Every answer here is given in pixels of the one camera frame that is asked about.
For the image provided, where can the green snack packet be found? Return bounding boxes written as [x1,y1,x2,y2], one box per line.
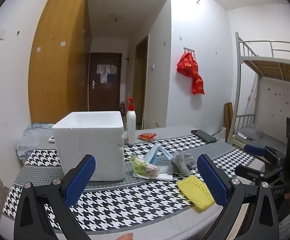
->
[130,154,160,178]

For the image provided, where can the wooden side door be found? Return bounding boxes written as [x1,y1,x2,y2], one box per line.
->
[132,34,150,128]

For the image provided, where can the white pump bottle red cap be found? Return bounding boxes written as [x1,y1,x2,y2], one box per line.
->
[126,97,137,145]

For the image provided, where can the wooden boards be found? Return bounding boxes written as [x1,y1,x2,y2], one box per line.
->
[224,102,234,143]

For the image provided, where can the grey fluffy sock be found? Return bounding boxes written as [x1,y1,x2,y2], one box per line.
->
[177,151,197,168]
[170,155,190,177]

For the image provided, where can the white hanging cloth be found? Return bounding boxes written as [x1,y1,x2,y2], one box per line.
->
[245,75,259,116]

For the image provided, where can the blue face mask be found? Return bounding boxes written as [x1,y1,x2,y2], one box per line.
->
[143,145,174,166]

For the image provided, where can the ceiling lamp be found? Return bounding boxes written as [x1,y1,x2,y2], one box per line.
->
[110,12,124,22]

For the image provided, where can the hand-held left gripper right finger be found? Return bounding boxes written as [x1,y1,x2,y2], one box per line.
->
[197,154,281,240]

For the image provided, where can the wooden wardrobe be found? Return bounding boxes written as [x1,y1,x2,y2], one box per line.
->
[28,0,93,124]

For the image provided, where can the dark smartphone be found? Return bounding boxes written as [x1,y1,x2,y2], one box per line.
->
[190,129,218,144]

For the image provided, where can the houndstooth blanket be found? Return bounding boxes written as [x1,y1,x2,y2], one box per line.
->
[3,126,265,240]

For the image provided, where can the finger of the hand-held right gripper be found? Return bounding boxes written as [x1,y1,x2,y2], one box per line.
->
[243,144,286,164]
[234,164,283,183]

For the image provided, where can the white foam box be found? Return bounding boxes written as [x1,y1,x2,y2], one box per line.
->
[52,111,124,182]

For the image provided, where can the white metal bunk bed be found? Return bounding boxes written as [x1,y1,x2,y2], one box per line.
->
[231,32,290,153]

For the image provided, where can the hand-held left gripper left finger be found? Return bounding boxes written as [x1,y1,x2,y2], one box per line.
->
[14,154,96,240]

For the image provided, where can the dark brown door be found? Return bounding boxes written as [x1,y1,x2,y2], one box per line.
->
[88,52,122,112]

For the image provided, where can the grey-blue cloth pile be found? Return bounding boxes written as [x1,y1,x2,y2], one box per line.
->
[16,123,57,161]

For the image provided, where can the grey pillow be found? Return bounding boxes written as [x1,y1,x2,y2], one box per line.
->
[237,124,264,141]

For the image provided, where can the red snack packet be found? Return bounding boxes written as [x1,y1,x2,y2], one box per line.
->
[138,133,157,141]

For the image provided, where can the papers on door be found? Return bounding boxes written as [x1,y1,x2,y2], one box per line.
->
[97,64,117,83]

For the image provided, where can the red printed plastic bag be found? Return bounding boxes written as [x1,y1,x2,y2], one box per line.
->
[177,51,205,95]

